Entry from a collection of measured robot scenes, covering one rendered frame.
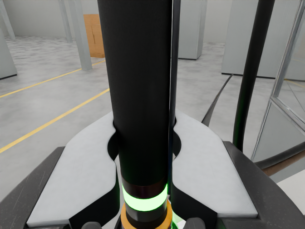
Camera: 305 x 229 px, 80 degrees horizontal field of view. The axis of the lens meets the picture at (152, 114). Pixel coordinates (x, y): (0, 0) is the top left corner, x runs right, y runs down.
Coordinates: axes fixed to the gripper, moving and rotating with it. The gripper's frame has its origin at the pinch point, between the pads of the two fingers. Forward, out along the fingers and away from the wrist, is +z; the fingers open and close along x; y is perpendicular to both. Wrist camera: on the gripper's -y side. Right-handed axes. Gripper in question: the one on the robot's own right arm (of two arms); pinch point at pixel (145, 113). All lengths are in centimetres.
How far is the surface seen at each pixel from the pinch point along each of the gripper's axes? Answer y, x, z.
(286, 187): 30.1, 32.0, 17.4
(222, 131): 148, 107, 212
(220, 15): 3, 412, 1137
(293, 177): 28.2, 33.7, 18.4
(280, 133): 65, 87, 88
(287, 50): 16, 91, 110
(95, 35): 64, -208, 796
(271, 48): 72, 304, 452
